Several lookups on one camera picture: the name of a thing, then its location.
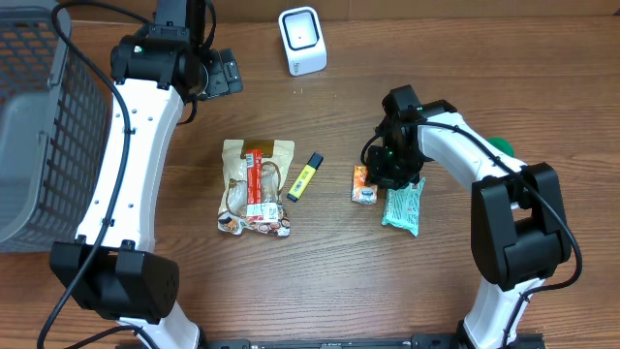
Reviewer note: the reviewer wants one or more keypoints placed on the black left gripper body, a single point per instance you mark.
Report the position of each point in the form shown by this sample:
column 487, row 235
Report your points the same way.
column 221, row 75

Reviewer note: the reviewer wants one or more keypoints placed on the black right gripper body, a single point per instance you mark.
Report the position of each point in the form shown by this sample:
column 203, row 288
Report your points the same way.
column 397, row 165

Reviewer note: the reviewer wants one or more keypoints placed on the small orange snack box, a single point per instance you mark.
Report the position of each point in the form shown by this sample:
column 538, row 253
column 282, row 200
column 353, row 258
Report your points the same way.
column 364, row 192

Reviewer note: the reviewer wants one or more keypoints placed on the teal orange snack pack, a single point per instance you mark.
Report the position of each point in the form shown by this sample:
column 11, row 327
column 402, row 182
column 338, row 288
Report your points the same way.
column 402, row 207

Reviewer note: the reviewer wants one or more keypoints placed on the yellow highlighter pen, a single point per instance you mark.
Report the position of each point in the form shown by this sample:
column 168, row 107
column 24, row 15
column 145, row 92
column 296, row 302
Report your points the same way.
column 305, row 176

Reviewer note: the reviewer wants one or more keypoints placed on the beige brown snack pouch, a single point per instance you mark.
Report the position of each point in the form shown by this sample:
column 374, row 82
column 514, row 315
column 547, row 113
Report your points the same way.
column 232, row 210

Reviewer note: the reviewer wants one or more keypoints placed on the red stick snack packet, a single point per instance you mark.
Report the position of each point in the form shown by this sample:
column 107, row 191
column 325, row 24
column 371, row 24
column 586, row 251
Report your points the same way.
column 263, row 181

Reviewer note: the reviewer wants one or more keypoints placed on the green lidded beige jar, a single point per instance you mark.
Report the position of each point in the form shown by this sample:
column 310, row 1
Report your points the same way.
column 502, row 145

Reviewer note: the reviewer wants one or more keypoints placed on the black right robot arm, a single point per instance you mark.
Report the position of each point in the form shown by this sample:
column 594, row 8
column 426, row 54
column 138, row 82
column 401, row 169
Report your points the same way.
column 520, row 239

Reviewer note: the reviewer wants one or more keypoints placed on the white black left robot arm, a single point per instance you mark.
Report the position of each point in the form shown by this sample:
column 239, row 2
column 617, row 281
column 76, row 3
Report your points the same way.
column 110, row 266

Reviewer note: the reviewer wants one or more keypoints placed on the white barcode scanner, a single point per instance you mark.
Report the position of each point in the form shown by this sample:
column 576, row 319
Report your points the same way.
column 303, row 40

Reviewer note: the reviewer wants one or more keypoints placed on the grey plastic shopping basket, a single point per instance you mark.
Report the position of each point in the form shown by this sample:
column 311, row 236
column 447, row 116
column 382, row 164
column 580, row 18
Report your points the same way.
column 54, row 126

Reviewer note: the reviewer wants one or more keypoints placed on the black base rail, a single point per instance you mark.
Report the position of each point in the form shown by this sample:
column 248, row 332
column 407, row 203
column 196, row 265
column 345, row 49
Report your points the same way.
column 334, row 344

